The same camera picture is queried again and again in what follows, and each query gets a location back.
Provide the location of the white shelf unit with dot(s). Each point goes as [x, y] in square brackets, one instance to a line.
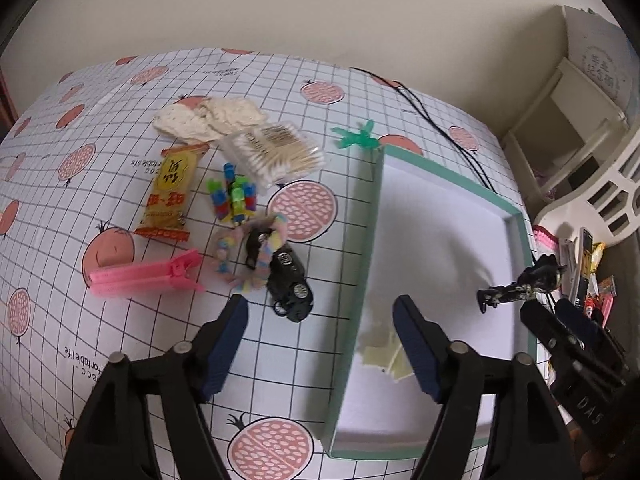
[565, 125]

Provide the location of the pack of cotton swabs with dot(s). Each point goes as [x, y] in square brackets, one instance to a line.
[272, 152]

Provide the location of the green plastic palm toy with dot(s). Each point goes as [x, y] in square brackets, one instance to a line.
[357, 137]

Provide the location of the small red packet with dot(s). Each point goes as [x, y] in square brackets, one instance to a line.
[607, 292]

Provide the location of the black bat hero figure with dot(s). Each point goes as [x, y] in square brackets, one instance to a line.
[520, 285]

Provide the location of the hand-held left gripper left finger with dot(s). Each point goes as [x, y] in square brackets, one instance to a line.
[225, 355]

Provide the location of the pink plastic clip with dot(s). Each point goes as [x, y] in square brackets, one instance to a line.
[145, 277]

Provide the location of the yellow snack packet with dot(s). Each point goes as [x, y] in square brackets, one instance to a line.
[167, 190]

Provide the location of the pink knitted cushion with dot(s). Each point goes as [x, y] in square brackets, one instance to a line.
[545, 237]

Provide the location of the white printed book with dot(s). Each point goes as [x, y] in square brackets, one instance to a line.
[595, 50]

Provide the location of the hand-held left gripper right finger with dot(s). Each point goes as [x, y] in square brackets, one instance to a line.
[417, 350]

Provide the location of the colourful building block toy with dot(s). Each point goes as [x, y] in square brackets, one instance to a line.
[235, 197]

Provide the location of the white lattice chair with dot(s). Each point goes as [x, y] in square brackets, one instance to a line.
[610, 180]

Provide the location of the cream lace ribbon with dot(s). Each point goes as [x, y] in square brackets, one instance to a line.
[207, 117]

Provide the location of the teal and white shallow box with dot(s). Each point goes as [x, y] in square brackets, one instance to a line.
[440, 240]

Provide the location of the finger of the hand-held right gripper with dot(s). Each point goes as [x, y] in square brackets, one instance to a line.
[547, 327]
[582, 322]

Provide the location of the small yellow packet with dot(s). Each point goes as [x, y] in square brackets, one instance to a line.
[597, 260]

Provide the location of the black toy car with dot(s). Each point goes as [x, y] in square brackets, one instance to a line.
[287, 280]

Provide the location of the silver flat packet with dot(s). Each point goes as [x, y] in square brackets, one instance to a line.
[575, 265]

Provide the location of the grid tablecloth with fruit print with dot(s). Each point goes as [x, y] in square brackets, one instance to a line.
[50, 260]

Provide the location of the cream paper pieces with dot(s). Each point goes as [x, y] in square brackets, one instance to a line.
[382, 352]

